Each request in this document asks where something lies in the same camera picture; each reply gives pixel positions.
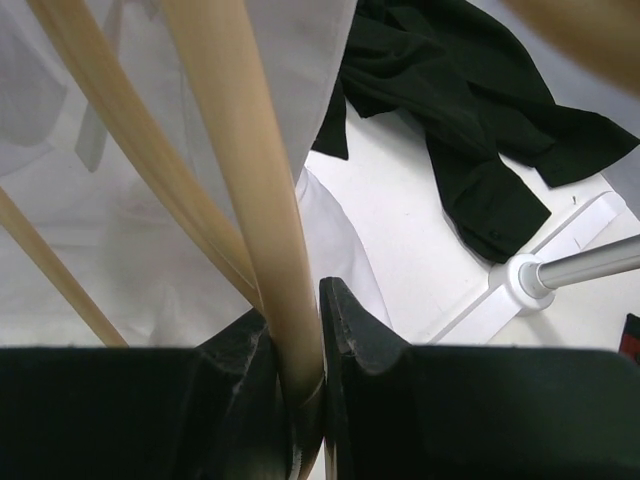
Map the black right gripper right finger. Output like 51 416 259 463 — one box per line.
319 278 639 479

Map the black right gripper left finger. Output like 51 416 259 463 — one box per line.
1 311 291 479

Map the beige plastic hanger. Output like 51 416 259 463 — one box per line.
1 1 322 479

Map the metal clothes rack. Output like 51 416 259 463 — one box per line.
430 191 639 345

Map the red black plaid shirt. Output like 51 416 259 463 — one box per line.
619 313 640 365

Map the white shirt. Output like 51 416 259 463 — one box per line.
1 1 389 347

